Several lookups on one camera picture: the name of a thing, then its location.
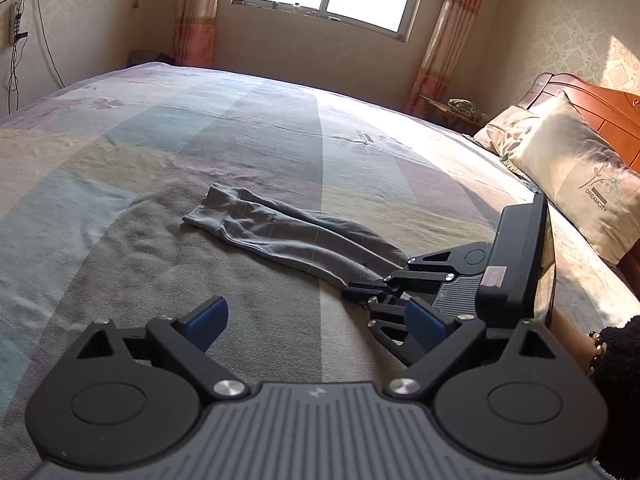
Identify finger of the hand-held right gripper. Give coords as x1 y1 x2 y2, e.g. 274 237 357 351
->
368 296 426 367
342 246 467 305

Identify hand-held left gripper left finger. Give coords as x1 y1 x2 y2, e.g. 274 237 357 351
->
75 296 251 403

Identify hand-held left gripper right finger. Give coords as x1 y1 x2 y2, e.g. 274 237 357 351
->
384 297 568 402

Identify grey pants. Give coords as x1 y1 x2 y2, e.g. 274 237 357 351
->
182 183 411 293

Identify person's right forearm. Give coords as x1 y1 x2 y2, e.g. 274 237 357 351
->
550 310 640 480

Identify large cream pillow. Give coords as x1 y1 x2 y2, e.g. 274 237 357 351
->
505 91 640 266

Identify small cream pillow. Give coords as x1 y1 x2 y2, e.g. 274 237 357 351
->
472 105 543 158

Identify grey bundle on nightstand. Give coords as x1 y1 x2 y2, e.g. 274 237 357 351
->
446 98 488 121

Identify wooden nightstand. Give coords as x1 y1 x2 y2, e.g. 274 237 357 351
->
417 94 488 133

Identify bed with patchwork sheet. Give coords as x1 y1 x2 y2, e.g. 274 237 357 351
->
0 61 640 480

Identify wooden headboard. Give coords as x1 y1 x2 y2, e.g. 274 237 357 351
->
520 72 640 291

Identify pink curtain beside nightstand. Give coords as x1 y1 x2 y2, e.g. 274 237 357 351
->
405 0 493 116

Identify dark low furniture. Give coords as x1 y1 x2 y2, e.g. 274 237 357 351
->
127 49 176 67

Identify white power strip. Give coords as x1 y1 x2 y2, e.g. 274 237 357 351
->
10 1 28 46

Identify beaded bracelet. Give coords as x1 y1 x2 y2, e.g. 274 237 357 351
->
587 330 608 376

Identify pink curtain beside cord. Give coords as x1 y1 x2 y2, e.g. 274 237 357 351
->
172 0 241 68

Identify power strip with cables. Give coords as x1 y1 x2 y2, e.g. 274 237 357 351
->
0 0 66 116

